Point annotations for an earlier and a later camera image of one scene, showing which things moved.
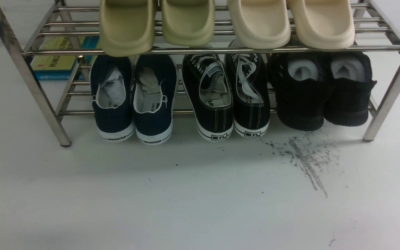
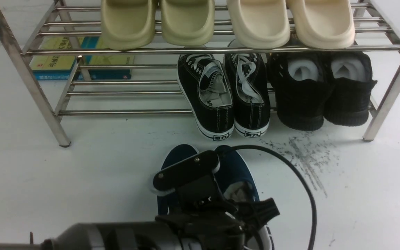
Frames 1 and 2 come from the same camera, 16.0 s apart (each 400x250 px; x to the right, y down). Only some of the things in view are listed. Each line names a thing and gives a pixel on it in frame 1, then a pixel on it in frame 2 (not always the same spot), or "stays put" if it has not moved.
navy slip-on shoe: x=110 y=80 to x=168 y=203
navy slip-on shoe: x=156 y=78 to x=239 y=185
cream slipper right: x=323 y=24 stays put
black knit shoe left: x=301 y=80 stays put
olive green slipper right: x=188 y=23 stays put
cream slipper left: x=260 y=24 stays put
